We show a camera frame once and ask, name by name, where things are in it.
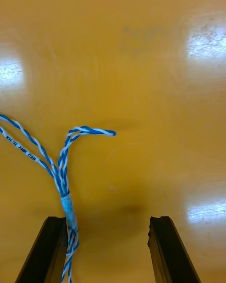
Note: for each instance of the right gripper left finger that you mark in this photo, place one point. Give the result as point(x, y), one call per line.
point(44, 254)

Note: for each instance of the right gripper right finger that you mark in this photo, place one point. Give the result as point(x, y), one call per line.
point(170, 254)

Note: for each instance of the yellow-orange plastic bin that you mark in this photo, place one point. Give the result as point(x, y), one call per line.
point(141, 99)

